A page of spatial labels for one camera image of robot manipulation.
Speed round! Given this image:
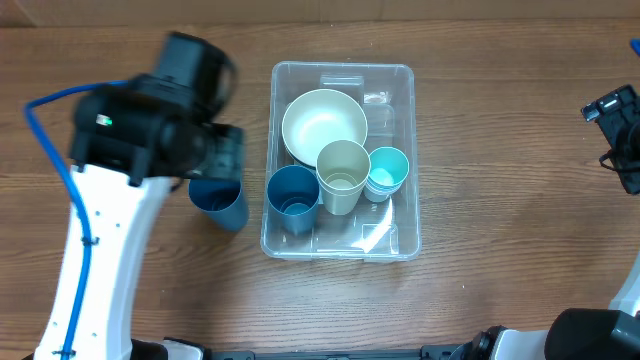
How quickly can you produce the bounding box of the tall dark blue cup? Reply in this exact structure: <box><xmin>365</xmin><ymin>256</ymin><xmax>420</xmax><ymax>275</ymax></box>
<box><xmin>266</xmin><ymin>165</ymin><xmax>320</xmax><ymax>235</ymax></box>

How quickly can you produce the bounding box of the cream bowl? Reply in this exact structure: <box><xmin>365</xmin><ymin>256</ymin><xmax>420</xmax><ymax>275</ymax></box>
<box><xmin>281</xmin><ymin>89</ymin><xmax>368</xmax><ymax>167</ymax></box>

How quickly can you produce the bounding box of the tall beige cup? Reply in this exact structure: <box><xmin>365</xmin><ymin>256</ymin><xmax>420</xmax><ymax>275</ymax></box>
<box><xmin>320</xmin><ymin>185</ymin><xmax>362</xmax><ymax>216</ymax></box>
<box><xmin>316</xmin><ymin>140</ymin><xmax>371</xmax><ymax>195</ymax></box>

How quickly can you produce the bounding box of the light blue small cup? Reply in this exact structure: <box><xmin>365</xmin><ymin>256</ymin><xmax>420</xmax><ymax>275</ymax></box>
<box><xmin>366</xmin><ymin>176</ymin><xmax>402</xmax><ymax>195</ymax></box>

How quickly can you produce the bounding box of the mint green small cup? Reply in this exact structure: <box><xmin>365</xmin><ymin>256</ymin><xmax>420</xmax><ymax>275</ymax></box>
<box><xmin>368</xmin><ymin>147</ymin><xmax>410</xmax><ymax>188</ymax></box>

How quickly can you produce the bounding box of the dark blue bowl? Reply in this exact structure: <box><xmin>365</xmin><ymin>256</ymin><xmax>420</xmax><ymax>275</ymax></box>
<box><xmin>287</xmin><ymin>150</ymin><xmax>316</xmax><ymax>172</ymax></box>

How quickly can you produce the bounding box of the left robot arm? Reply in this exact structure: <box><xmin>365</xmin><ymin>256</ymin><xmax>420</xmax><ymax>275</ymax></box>
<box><xmin>23</xmin><ymin>32</ymin><xmax>244</xmax><ymax>359</ymax></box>

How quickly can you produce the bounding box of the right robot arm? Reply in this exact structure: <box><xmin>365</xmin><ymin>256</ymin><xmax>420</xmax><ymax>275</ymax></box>
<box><xmin>449</xmin><ymin>85</ymin><xmax>639</xmax><ymax>360</ymax></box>

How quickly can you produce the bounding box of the clear plastic storage container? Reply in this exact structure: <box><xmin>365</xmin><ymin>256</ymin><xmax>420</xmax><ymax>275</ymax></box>
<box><xmin>261</xmin><ymin>61</ymin><xmax>422</xmax><ymax>262</ymax></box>

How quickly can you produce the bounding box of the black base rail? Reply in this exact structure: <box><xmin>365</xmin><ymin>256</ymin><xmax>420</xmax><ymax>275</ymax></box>
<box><xmin>129</xmin><ymin>337</ymin><xmax>481</xmax><ymax>360</ymax></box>

